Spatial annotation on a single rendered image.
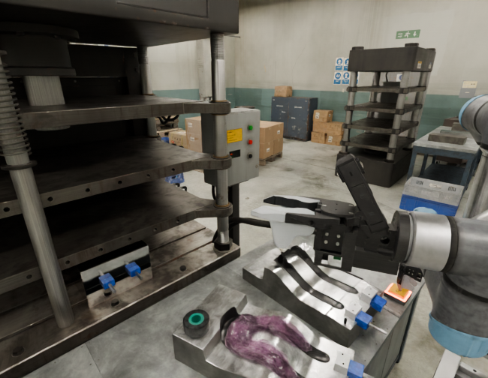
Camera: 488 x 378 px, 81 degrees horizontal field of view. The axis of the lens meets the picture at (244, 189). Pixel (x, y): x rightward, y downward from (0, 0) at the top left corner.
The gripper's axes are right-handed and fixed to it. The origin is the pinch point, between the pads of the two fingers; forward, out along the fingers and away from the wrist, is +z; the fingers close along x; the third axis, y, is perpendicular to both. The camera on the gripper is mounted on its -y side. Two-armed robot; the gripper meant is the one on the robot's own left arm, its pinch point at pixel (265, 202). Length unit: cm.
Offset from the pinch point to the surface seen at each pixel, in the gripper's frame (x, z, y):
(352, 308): 49, -20, 48
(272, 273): 57, 10, 46
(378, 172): 452, -65, 62
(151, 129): 109, 103, -3
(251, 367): 20, 6, 54
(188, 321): 24, 28, 48
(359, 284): 67, -22, 48
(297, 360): 29, -5, 55
